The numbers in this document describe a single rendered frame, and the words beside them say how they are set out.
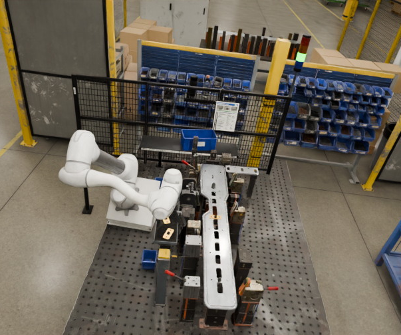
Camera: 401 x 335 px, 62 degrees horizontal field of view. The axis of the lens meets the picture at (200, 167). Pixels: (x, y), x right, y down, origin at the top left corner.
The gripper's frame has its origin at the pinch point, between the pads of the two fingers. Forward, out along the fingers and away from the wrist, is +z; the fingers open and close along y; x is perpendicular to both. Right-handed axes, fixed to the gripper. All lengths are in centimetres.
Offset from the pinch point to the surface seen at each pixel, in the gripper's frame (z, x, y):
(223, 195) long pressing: 21, 70, 17
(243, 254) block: 18, 16, 45
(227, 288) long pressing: 21.2, -9.5, 42.2
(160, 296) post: 41.8, -17.0, 4.5
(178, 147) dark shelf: 18, 111, -39
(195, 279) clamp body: 15.2, -15.9, 24.6
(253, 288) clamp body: 15, -8, 56
